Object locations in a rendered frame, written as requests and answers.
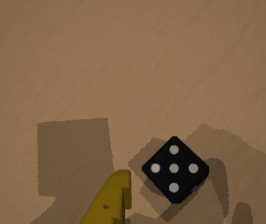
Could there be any black die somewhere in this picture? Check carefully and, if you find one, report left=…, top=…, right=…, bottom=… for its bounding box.
left=142, top=136, right=209, bottom=204

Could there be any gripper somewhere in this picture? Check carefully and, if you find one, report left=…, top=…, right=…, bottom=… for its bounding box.
left=79, top=169, right=132, bottom=224

